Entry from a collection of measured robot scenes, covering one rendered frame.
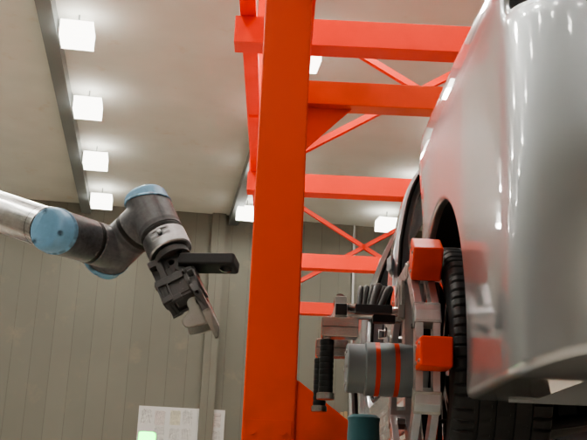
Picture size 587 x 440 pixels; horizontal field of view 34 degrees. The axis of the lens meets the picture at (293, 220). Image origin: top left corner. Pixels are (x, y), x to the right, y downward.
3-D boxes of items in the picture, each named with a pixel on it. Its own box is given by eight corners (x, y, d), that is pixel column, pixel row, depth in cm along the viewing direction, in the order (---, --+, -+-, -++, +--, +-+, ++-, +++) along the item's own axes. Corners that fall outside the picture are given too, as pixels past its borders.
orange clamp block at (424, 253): (440, 282, 243) (444, 248, 240) (410, 280, 243) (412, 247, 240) (437, 271, 250) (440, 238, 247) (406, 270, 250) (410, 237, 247)
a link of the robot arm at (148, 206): (142, 215, 209) (173, 185, 206) (162, 258, 202) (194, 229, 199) (111, 203, 202) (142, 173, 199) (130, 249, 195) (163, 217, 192)
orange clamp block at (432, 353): (446, 372, 228) (453, 367, 220) (413, 370, 228) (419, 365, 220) (446, 342, 230) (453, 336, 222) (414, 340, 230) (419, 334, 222)
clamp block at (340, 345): (348, 356, 270) (348, 338, 272) (315, 355, 270) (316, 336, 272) (347, 359, 275) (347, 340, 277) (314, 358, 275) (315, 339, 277)
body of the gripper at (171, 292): (176, 322, 191) (155, 275, 198) (214, 302, 192) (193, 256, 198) (163, 305, 185) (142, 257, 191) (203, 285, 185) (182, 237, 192)
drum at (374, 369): (429, 395, 247) (430, 340, 250) (346, 392, 246) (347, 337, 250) (421, 401, 260) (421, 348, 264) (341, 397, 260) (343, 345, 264)
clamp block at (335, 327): (358, 337, 238) (358, 316, 239) (321, 335, 238) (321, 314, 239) (356, 340, 243) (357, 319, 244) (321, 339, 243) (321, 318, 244)
